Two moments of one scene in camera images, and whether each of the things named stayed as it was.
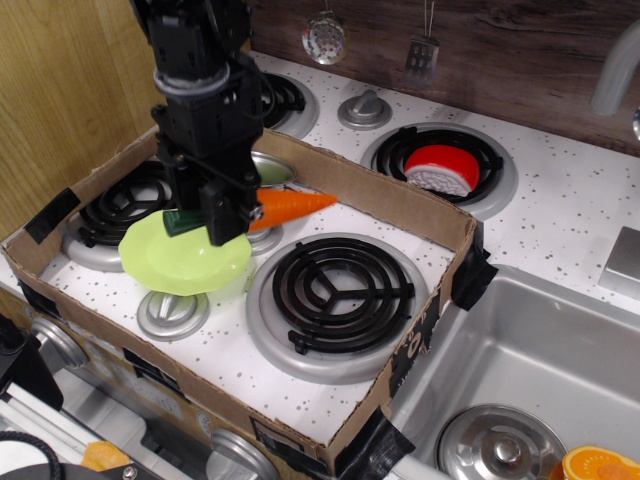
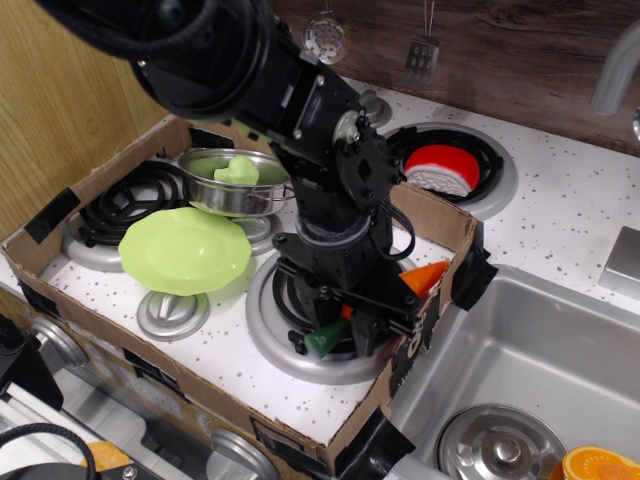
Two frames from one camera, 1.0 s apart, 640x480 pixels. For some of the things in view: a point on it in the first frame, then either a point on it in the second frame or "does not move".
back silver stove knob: [366, 113] does not move
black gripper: [209, 126] -> [348, 263]
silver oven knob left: [61, 346] does not move
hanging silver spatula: [422, 56] does not move
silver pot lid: [497, 442] does not move
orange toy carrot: [278, 205] -> [335, 337]
